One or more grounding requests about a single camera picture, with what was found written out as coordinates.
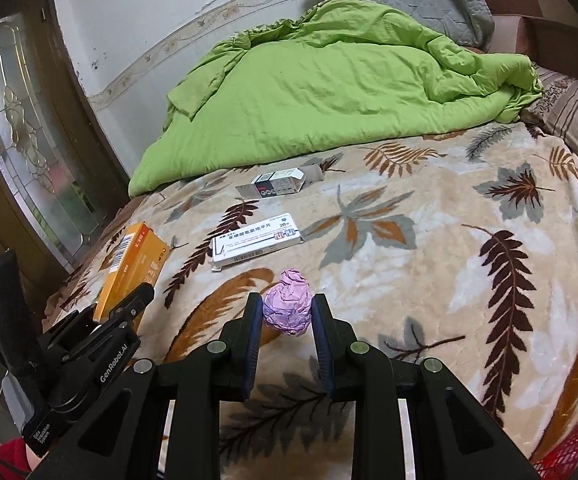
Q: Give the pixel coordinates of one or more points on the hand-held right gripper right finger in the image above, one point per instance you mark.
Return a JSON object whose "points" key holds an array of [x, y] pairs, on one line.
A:
{"points": [[321, 347]]}

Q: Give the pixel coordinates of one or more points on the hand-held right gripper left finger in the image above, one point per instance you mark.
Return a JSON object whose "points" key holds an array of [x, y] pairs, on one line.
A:
{"points": [[252, 342]]}

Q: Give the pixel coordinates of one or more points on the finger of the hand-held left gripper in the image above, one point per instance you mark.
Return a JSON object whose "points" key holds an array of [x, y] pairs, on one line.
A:
{"points": [[134, 305]]}

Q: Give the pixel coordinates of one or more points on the orange cardboard box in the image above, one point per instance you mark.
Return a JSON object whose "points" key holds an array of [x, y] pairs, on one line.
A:
{"points": [[129, 270]]}

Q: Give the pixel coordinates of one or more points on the small purple foil ball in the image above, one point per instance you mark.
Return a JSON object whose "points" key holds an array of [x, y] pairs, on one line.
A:
{"points": [[289, 305]]}

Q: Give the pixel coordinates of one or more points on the person's left forearm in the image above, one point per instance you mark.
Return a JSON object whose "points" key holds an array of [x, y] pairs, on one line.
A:
{"points": [[14, 455]]}

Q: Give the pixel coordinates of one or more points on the white medicine box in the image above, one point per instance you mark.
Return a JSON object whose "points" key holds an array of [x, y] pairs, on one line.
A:
{"points": [[259, 242]]}

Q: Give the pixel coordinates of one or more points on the leaf printed blanket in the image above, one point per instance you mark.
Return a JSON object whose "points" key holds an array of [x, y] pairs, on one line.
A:
{"points": [[444, 270]]}

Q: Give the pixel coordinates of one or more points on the open grey white carton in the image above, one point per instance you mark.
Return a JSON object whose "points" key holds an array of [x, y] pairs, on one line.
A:
{"points": [[279, 182]]}

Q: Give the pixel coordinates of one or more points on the green quilt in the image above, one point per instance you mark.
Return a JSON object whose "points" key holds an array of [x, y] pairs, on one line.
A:
{"points": [[329, 95]]}

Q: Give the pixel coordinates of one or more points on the red mesh basket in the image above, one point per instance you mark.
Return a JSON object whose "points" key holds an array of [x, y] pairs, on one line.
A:
{"points": [[569, 450]]}

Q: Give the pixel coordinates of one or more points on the striped brown pillow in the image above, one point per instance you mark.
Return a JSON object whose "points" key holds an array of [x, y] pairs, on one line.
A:
{"points": [[574, 115]]}

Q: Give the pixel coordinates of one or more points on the brown headboard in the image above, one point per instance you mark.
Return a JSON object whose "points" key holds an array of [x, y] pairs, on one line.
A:
{"points": [[554, 35]]}

